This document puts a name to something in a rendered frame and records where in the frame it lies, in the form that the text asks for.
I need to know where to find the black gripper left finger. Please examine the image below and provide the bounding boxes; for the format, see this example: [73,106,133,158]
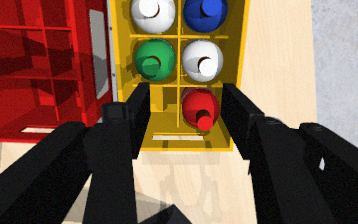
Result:
[0,82,151,224]

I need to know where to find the blue bottle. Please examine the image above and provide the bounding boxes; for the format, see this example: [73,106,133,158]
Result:
[182,0,228,33]

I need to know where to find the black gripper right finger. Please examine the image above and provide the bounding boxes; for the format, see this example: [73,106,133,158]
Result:
[220,83,358,224]

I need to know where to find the yellow crate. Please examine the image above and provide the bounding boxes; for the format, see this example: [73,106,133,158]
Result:
[110,0,250,145]

